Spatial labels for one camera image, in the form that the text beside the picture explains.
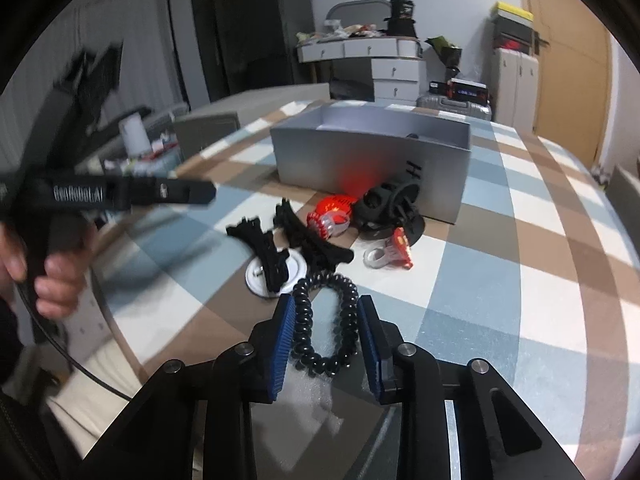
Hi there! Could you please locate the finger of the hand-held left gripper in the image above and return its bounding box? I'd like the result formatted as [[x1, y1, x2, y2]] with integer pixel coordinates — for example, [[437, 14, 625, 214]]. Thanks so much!
[[131, 177, 217, 207]]

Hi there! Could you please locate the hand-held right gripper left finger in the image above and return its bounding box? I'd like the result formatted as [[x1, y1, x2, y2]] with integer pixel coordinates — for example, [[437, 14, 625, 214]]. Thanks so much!
[[75, 294, 297, 480]]

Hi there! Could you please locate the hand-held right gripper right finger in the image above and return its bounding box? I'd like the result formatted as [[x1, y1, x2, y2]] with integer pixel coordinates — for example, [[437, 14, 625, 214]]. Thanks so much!
[[357, 295, 586, 480]]

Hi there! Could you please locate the black coil hair tie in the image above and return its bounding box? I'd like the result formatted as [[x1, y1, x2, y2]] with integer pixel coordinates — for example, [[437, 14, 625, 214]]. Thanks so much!
[[289, 271, 362, 377]]

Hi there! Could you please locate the white round disc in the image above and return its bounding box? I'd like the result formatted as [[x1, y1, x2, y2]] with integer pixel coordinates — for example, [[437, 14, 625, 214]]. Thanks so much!
[[245, 249, 309, 302]]

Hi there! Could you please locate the black toothed hair clip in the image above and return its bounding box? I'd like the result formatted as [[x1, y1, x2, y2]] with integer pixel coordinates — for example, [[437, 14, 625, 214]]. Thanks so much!
[[226, 215, 295, 294]]

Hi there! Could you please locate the red hair claw clear ring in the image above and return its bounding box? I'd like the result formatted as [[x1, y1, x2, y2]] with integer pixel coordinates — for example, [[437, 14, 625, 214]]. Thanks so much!
[[362, 227, 414, 271]]

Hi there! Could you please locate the black wavy hair clip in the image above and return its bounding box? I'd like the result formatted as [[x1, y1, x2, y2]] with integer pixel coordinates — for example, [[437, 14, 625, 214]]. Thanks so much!
[[272, 197, 355, 267]]

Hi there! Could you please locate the grey cardboard box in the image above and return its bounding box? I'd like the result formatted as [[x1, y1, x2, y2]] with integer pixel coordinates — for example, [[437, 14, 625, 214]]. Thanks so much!
[[270, 105, 473, 226]]

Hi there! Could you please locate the round red clear hair claw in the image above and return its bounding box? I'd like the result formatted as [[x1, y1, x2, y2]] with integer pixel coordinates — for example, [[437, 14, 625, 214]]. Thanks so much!
[[307, 194, 357, 237]]

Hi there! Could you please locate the large black hair claw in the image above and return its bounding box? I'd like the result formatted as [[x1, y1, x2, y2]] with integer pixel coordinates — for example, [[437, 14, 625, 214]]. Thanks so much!
[[353, 175, 426, 242]]

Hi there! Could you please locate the person's left hand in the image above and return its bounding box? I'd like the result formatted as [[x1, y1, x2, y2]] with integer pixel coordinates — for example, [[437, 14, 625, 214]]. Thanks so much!
[[0, 222, 98, 320]]

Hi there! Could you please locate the white bottle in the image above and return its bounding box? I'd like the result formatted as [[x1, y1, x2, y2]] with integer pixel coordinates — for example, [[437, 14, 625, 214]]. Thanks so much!
[[120, 114, 149, 157]]

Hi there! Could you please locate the grey chair back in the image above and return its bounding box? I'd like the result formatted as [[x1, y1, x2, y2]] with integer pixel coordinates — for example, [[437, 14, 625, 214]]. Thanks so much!
[[172, 83, 331, 163]]

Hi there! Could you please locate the checked tablecloth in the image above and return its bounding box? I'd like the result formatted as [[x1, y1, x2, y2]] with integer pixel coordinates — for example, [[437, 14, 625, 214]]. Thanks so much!
[[90, 97, 640, 480]]

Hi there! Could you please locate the tall black cabinet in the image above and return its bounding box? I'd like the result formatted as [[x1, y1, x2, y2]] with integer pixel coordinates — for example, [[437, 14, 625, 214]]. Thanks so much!
[[214, 0, 317, 102]]

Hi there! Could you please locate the desk clutter pile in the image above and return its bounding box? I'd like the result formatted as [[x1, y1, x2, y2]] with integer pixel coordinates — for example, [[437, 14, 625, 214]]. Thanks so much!
[[297, 22, 386, 45]]

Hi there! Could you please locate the white vanity desk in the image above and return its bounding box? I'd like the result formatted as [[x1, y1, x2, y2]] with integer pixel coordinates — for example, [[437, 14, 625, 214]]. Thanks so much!
[[297, 36, 427, 107]]

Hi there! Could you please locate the silver suitcase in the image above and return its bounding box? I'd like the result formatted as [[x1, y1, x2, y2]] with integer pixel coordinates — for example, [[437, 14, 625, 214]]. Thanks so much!
[[416, 92, 494, 122]]

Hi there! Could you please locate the black box red print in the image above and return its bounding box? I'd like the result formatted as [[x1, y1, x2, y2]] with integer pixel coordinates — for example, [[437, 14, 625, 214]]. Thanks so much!
[[446, 79, 489, 104]]

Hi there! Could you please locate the black bag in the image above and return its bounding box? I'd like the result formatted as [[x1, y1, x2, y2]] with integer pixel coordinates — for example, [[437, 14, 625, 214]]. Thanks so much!
[[384, 0, 419, 39]]

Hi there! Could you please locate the dark wrapped bouquet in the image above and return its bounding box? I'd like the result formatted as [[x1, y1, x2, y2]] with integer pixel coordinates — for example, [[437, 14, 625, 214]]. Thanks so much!
[[425, 35, 464, 82]]

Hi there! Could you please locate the wooden door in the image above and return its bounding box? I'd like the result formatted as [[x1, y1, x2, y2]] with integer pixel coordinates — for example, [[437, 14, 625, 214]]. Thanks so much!
[[514, 0, 615, 167]]

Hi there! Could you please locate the stack of shoe boxes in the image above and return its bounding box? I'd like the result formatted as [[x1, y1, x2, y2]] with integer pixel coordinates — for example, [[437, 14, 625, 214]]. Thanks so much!
[[489, 2, 542, 55]]

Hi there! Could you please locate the black cable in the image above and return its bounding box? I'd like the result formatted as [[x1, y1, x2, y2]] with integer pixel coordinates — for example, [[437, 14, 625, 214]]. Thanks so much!
[[14, 280, 133, 403]]

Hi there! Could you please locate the arched grey mirror frame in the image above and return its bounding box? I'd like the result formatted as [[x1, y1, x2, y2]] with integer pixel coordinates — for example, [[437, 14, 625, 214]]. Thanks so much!
[[327, 0, 392, 37]]

